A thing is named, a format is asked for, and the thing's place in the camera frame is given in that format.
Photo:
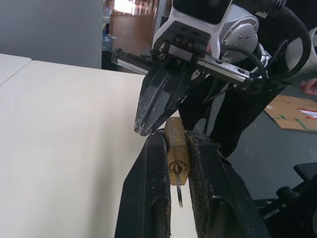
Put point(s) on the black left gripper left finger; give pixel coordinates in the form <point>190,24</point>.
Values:
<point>143,188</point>

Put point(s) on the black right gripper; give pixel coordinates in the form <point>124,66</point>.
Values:
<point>190,37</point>

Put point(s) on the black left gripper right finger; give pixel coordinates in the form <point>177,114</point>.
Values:
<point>223,198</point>

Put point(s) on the silver key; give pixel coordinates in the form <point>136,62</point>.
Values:
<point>179,193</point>

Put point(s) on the brass padlock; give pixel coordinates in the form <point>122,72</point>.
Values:
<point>177,151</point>

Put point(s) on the bare person hand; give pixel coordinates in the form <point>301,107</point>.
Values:
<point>310,86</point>

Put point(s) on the blue water jug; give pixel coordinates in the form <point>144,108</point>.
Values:
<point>108,42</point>

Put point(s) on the brown cardboard partition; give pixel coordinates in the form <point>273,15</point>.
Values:
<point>133,27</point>

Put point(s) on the brown cardboard sheet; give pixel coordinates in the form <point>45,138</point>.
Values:
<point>284,111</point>

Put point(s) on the red and white paper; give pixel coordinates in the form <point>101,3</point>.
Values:
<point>309,113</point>

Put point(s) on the white rounded object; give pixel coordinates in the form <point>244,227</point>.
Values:
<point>313,49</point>

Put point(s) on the black machine frame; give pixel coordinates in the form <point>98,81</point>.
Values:
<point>292,203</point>

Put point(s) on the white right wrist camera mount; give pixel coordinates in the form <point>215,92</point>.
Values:
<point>205,27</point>

